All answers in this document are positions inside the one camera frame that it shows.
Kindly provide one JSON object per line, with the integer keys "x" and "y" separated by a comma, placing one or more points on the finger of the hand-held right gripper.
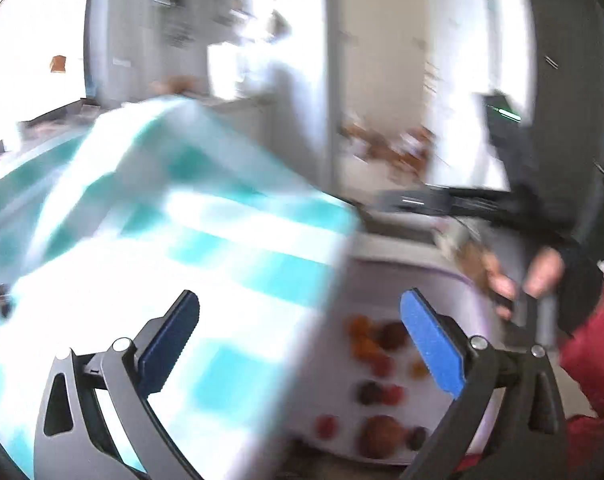
{"x": 414, "y": 202}

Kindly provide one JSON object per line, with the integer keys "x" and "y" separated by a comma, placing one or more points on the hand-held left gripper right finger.
{"x": 432, "y": 342}

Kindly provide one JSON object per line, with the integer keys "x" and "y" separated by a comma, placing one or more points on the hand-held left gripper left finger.
{"x": 169, "y": 345}

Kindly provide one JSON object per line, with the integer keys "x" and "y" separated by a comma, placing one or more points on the white round tray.
{"x": 332, "y": 360}

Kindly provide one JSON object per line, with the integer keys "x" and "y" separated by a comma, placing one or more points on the person's right forearm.
{"x": 582, "y": 285}

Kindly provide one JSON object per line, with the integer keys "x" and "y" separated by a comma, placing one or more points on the person's right hand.
{"x": 544, "y": 270}

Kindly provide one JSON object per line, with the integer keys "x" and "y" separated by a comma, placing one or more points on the orange kumquat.
{"x": 358, "y": 326}
{"x": 364, "y": 348}
{"x": 419, "y": 369}

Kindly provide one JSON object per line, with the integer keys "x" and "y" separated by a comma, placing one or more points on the dark red round plum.
{"x": 393, "y": 335}

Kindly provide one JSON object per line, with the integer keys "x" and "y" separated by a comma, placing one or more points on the red cherry tomato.
{"x": 327, "y": 427}
{"x": 394, "y": 394}
{"x": 383, "y": 365}

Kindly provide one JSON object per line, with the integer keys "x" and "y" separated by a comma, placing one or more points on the brown clutter pile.
{"x": 387, "y": 147}

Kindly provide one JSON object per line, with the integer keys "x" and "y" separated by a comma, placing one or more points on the teal white checkered cloth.
{"x": 207, "y": 270}

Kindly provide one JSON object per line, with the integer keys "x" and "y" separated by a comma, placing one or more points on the large orange-brown tangerine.
{"x": 379, "y": 435}

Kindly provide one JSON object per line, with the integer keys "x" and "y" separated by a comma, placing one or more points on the person's red clothing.
{"x": 592, "y": 365}

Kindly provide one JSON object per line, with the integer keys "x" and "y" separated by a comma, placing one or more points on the brown hanging object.
{"x": 58, "y": 63}

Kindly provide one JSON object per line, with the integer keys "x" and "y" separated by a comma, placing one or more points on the bright window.
{"x": 32, "y": 35}

